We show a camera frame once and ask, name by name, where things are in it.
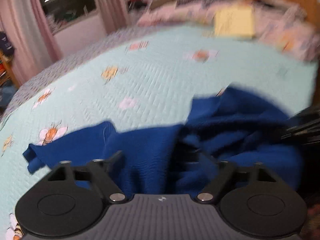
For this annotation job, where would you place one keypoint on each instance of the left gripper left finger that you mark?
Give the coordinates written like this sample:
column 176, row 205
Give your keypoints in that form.
column 99, row 170

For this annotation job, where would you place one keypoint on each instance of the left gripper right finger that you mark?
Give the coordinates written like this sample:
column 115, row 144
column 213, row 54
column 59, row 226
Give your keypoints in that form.
column 219, row 175

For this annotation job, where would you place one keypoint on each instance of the pink curtain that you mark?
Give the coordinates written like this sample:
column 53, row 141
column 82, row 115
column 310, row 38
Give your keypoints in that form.
column 26, row 26

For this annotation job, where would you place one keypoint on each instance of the yellow paper sheet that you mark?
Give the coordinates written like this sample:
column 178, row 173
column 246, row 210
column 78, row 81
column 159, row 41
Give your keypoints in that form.
column 235, row 21

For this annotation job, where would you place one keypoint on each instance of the floral pink pillow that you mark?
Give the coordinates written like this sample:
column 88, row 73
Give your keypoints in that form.
column 280, row 26

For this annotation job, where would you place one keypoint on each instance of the blue knit sweater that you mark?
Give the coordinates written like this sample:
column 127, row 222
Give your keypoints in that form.
column 237, row 126

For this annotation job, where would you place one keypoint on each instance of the bee pattern quilted bedspread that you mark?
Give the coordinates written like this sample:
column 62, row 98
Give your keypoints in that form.
column 140, row 77

